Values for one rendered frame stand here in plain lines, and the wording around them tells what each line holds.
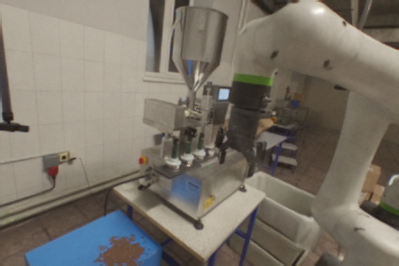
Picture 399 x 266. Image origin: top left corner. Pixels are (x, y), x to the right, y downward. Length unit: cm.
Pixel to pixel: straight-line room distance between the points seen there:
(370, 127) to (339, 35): 43
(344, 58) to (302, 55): 7
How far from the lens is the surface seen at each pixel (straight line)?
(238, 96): 49
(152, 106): 122
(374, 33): 1020
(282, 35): 38
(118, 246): 128
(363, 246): 79
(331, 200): 85
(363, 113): 78
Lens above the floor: 151
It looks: 16 degrees down
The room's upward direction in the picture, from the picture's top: 8 degrees clockwise
